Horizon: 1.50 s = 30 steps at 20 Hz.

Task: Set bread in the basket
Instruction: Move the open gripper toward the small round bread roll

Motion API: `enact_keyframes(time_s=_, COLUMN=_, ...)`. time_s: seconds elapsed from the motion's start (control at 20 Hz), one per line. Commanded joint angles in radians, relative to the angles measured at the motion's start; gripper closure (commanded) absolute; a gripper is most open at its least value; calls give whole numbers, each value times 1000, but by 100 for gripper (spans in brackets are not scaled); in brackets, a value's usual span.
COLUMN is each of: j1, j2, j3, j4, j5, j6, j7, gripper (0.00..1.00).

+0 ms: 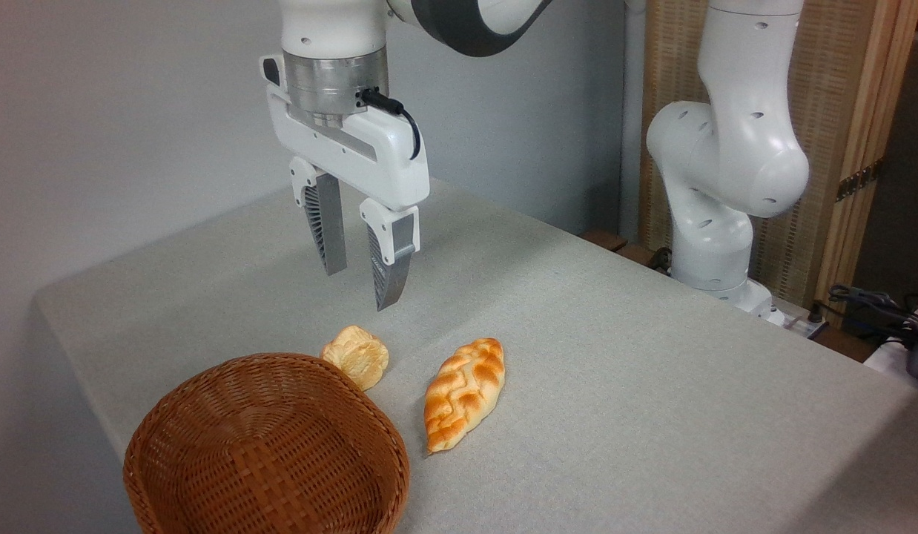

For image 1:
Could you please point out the metal screen hinge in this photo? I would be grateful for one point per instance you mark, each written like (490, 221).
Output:
(859, 180)

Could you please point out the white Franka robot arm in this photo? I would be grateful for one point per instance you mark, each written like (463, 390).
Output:
(733, 148)

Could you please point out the grey tablecloth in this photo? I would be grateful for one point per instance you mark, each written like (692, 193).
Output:
(615, 371)

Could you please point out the long braided bread loaf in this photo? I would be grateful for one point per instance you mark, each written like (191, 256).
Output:
(463, 393)

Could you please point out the small round bread roll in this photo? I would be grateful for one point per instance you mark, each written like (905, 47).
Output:
(357, 356)

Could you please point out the brown wicker basket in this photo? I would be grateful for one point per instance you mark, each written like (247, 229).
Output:
(266, 445)

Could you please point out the wooden woven folding screen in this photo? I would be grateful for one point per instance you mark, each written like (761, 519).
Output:
(837, 89)

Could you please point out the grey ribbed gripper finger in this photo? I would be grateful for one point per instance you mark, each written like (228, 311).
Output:
(327, 222)
(391, 256)

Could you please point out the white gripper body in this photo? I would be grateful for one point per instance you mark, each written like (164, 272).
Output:
(385, 159)

